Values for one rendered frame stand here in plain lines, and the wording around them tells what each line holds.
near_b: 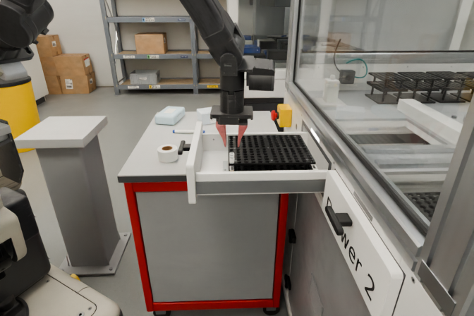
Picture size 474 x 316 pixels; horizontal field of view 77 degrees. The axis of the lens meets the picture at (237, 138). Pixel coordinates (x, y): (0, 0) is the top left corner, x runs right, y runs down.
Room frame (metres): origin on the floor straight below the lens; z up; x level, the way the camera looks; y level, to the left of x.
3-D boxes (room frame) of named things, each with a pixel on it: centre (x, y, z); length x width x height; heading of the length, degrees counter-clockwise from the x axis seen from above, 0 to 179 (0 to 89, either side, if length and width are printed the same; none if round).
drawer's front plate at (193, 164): (0.75, 0.11, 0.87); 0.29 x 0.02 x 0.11; 2
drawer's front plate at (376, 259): (0.44, -0.22, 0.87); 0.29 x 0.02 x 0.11; 2
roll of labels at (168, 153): (0.95, 0.25, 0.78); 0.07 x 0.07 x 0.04
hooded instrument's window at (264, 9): (2.48, -0.49, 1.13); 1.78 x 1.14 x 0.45; 2
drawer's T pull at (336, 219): (0.44, -0.19, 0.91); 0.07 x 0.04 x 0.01; 2
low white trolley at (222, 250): (1.16, 0.11, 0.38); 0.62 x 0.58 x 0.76; 2
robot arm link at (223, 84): (0.69, 0.01, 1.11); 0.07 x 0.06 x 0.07; 84
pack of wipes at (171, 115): (1.35, 0.32, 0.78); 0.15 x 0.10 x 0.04; 169
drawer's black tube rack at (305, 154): (0.75, -0.09, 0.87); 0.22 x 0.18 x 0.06; 92
